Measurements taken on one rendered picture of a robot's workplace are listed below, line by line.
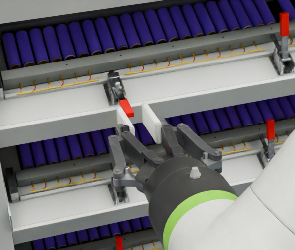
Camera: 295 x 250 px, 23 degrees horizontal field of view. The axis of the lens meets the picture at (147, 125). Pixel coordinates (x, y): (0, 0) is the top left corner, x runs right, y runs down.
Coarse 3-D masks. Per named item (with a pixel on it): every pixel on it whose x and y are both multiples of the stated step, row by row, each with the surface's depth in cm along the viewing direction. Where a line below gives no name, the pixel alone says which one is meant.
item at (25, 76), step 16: (224, 32) 112; (240, 32) 112; (256, 32) 112; (272, 32) 113; (144, 48) 109; (160, 48) 109; (176, 48) 109; (192, 48) 110; (208, 48) 111; (224, 48) 112; (256, 48) 112; (48, 64) 105; (64, 64) 105; (80, 64) 106; (96, 64) 106; (112, 64) 107; (128, 64) 108; (176, 64) 109; (16, 80) 104; (32, 80) 105; (48, 80) 105; (96, 80) 106
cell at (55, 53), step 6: (48, 30) 110; (54, 30) 110; (48, 36) 109; (54, 36) 109; (48, 42) 108; (54, 42) 108; (48, 48) 108; (54, 48) 108; (54, 54) 107; (60, 54) 108
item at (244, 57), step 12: (288, 48) 114; (216, 60) 111; (228, 60) 111; (240, 60) 112; (144, 72) 108; (156, 72) 108; (84, 84) 106; (96, 84) 107; (12, 96) 103; (24, 96) 104
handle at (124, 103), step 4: (116, 84) 103; (116, 88) 104; (120, 88) 104; (116, 92) 103; (120, 92) 103; (120, 96) 102; (124, 96) 102; (120, 100) 101; (124, 100) 101; (120, 104) 101; (124, 104) 100; (128, 104) 100; (124, 108) 99; (128, 108) 99; (128, 112) 99; (132, 112) 99; (128, 116) 99; (132, 116) 99
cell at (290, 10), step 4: (280, 0) 118; (284, 0) 118; (288, 0) 118; (280, 4) 118; (284, 4) 118; (288, 4) 117; (284, 8) 117; (288, 8) 117; (292, 8) 117; (288, 12) 117; (292, 12) 116; (292, 16) 116
